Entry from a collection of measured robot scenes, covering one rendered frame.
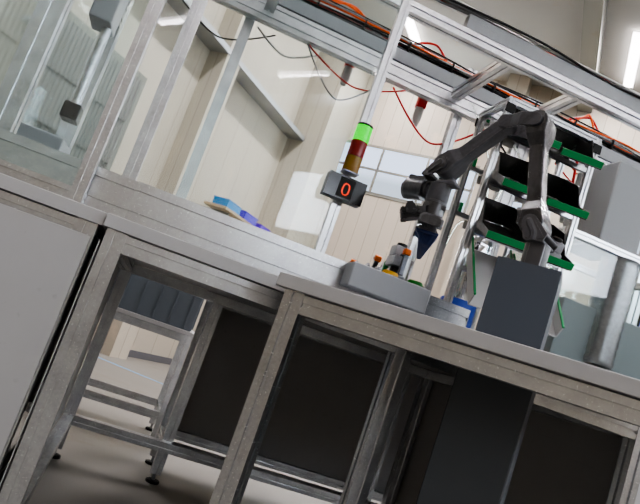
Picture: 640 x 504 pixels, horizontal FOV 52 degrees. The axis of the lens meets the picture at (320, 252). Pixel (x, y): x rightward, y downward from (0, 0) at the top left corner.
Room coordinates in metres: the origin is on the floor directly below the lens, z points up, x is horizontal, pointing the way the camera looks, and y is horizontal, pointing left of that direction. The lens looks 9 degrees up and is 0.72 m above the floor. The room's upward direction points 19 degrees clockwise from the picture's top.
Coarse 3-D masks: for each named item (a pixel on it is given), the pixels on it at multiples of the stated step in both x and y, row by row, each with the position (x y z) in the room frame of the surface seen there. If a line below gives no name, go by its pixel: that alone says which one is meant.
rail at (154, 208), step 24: (144, 192) 1.50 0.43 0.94; (144, 216) 1.51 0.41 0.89; (168, 216) 1.51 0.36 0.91; (192, 216) 1.53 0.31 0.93; (216, 216) 1.54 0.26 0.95; (192, 240) 1.53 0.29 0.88; (216, 240) 1.54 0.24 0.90; (240, 240) 1.55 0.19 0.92; (264, 240) 1.57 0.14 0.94; (288, 240) 1.58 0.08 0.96; (264, 264) 1.58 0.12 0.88; (288, 264) 1.58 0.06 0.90; (312, 264) 1.59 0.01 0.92; (336, 264) 1.61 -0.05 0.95; (432, 312) 1.67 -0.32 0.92; (456, 312) 1.68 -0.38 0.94
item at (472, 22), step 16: (480, 32) 2.38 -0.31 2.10; (496, 32) 2.40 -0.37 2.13; (512, 48) 2.42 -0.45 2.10; (528, 48) 2.43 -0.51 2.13; (416, 64) 2.85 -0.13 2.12; (432, 64) 2.87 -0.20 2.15; (544, 64) 2.45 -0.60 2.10; (560, 64) 2.47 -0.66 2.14; (448, 80) 2.89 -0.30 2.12; (464, 80) 2.91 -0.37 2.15; (576, 80) 2.49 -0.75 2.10; (592, 80) 2.50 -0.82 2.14; (480, 96) 2.93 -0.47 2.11; (496, 96) 2.95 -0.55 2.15; (608, 96) 2.52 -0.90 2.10; (624, 96) 2.54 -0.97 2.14; (608, 160) 3.10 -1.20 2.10; (624, 160) 3.12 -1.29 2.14
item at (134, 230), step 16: (112, 224) 1.41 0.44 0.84; (128, 224) 1.42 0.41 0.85; (144, 240) 1.43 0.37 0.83; (160, 240) 1.44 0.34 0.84; (176, 240) 1.44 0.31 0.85; (192, 256) 1.45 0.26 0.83; (208, 256) 1.46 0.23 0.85; (224, 256) 1.47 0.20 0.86; (160, 272) 2.76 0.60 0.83; (240, 272) 1.48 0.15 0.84; (256, 272) 1.49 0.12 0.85; (208, 288) 2.68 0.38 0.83; (272, 288) 1.51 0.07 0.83; (256, 304) 2.60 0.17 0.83; (336, 336) 2.98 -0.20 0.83; (384, 352) 2.88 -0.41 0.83; (432, 368) 2.79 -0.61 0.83
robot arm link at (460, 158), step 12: (504, 120) 1.55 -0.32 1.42; (516, 120) 1.52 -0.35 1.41; (528, 120) 1.49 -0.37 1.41; (540, 120) 1.47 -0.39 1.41; (492, 132) 1.57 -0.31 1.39; (504, 132) 1.57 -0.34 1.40; (516, 132) 1.57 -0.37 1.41; (468, 144) 1.61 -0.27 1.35; (480, 144) 1.59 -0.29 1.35; (492, 144) 1.59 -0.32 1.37; (456, 156) 1.61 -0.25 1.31; (468, 156) 1.61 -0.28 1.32; (444, 168) 1.62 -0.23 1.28; (456, 168) 1.63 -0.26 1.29
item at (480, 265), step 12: (468, 252) 1.94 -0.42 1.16; (480, 252) 1.98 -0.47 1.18; (468, 264) 1.90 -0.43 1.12; (480, 264) 1.94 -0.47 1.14; (492, 264) 1.96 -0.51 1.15; (468, 276) 1.86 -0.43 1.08; (480, 276) 1.89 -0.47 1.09; (468, 288) 1.83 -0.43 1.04; (480, 288) 1.85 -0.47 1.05; (468, 300) 1.79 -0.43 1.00; (480, 300) 1.81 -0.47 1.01
